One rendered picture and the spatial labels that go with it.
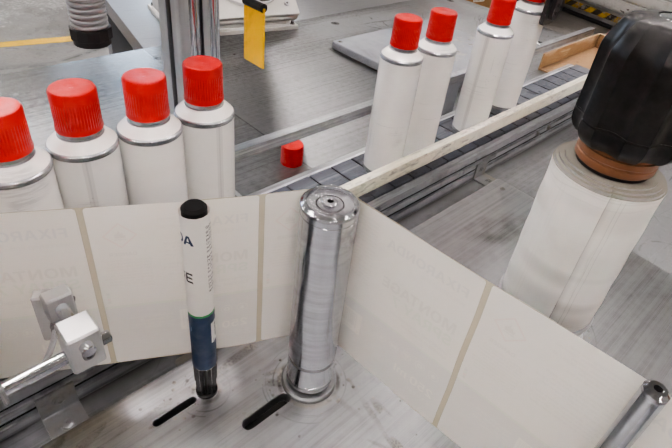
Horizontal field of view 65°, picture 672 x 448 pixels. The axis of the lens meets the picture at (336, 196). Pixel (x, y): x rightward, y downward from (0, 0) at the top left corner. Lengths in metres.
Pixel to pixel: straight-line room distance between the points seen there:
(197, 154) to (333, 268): 0.19
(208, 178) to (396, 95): 0.26
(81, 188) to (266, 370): 0.21
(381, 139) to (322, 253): 0.36
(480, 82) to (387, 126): 0.20
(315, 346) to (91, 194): 0.21
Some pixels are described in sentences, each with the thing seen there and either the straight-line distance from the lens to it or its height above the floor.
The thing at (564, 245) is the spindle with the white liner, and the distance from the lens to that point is 0.45.
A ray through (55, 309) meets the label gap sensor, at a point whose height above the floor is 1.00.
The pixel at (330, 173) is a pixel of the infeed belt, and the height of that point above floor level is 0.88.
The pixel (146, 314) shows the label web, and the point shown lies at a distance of 0.40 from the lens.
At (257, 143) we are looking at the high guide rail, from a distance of 0.59.
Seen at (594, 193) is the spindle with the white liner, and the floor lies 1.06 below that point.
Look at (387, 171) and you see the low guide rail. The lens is 0.65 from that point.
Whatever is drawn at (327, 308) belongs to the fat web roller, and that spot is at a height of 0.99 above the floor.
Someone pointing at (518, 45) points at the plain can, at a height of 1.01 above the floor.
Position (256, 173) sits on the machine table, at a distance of 0.77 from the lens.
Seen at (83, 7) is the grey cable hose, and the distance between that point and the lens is 0.51.
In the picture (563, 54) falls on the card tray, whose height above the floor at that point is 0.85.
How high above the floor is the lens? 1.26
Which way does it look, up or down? 36 degrees down
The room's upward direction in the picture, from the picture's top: 7 degrees clockwise
